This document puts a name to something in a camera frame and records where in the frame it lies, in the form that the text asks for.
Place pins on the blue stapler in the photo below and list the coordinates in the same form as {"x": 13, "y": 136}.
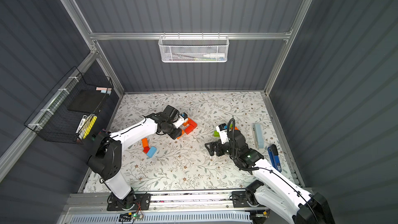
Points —
{"x": 274, "y": 157}

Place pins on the black wire mesh basket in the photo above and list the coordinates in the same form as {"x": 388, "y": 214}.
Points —
{"x": 62, "y": 117}

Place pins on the yellow highlighter pack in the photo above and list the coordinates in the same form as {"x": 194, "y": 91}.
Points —
{"x": 87, "y": 126}

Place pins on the white marker in basket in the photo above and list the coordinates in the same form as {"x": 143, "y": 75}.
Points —
{"x": 215, "y": 57}

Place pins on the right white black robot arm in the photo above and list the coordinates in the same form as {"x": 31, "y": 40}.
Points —
{"x": 271, "y": 189}

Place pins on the light blue block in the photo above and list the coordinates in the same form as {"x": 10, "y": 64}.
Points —
{"x": 151, "y": 152}

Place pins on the light blue eraser box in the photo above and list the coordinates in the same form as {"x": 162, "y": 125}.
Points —
{"x": 258, "y": 136}

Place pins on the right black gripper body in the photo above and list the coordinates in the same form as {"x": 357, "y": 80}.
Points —
{"x": 219, "y": 148}

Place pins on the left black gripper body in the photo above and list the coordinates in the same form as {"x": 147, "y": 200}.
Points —
{"x": 178, "y": 132}

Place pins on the small red block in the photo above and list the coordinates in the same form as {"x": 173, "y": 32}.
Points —
{"x": 146, "y": 149}

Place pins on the white wire mesh basket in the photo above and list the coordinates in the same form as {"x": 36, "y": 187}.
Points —
{"x": 181, "y": 50}

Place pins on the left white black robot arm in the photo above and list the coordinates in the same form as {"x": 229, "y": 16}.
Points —
{"x": 106, "y": 157}

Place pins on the red rectangular block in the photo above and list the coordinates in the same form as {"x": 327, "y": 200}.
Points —
{"x": 192, "y": 123}
{"x": 189, "y": 129}

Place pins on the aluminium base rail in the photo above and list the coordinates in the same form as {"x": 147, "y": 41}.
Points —
{"x": 162, "y": 202}

